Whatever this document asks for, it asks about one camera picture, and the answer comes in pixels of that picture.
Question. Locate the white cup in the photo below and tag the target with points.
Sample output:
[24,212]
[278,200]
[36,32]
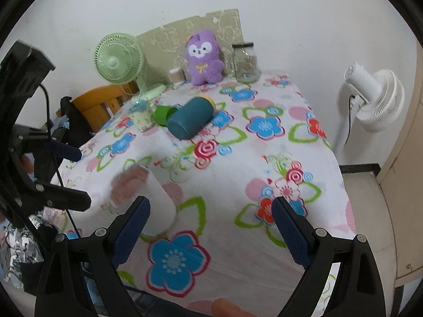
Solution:
[155,204]

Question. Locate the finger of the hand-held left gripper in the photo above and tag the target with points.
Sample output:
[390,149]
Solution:
[66,150]
[66,198]

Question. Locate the white standing fan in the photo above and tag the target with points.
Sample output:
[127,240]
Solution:
[380,99]

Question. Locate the purple plush toy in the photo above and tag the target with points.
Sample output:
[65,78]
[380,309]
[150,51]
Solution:
[203,69]

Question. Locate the small beige container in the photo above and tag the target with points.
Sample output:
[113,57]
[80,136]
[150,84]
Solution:
[176,76]

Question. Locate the green desk fan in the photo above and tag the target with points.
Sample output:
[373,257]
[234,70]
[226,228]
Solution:
[112,61]

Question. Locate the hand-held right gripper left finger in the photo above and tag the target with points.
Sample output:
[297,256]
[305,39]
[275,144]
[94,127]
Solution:
[131,234]

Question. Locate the orange wooden chair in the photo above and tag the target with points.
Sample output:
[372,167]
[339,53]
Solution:
[92,100]

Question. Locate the black and white patterned clothing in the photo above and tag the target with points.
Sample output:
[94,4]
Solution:
[19,247]

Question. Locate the teal bottle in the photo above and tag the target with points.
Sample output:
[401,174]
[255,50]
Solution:
[188,119]

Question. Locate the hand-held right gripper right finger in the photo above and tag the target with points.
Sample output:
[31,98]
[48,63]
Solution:
[290,234]

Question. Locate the floral tablecloth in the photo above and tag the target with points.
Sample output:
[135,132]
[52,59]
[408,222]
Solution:
[231,158]

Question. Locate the glass jar with black lid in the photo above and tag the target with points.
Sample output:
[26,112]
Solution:
[245,64]

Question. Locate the beige wooden cabinet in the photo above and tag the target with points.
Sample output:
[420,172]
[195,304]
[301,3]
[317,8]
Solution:
[406,171]

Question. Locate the patterned pale green cup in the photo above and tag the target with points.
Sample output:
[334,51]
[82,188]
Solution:
[142,119]

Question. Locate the person's right hand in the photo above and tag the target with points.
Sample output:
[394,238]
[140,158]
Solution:
[229,307]

